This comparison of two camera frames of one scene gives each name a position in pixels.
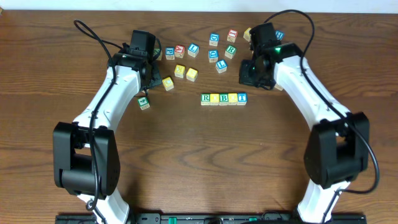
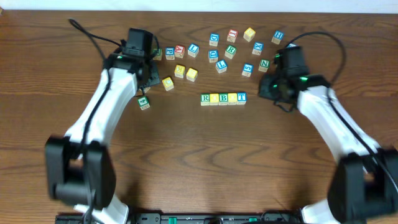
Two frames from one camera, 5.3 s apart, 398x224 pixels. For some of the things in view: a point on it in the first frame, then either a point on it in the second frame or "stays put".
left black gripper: x=155 y=78 stays put
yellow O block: x=214 y=99 stays put
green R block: x=205 y=99 stays put
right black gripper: x=245 y=78 -> x=263 y=88
